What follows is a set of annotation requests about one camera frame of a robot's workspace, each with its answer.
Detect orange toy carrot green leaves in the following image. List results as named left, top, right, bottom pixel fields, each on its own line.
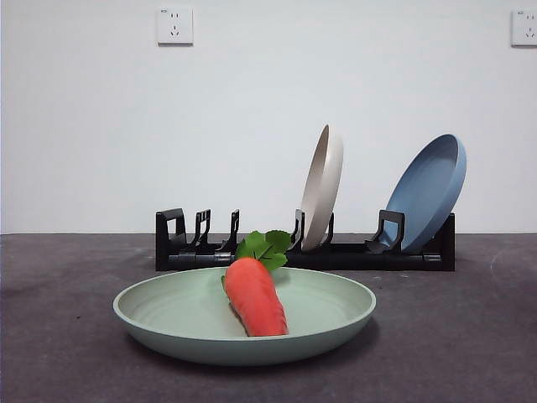
left=221, top=229, right=293, bottom=338

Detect green plate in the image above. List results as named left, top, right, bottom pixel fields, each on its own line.
left=112, top=266, right=377, bottom=367

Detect cream plate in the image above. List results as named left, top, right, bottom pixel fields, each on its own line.
left=300, top=123, right=345, bottom=252

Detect black plate rack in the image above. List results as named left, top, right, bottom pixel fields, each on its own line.
left=154, top=207, right=456, bottom=272

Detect blue plate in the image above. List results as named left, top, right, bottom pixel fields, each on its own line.
left=383, top=133, right=468, bottom=254

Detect white wall socket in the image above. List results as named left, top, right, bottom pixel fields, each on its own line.
left=157, top=6, right=195, bottom=47
left=510, top=9, right=537, bottom=48

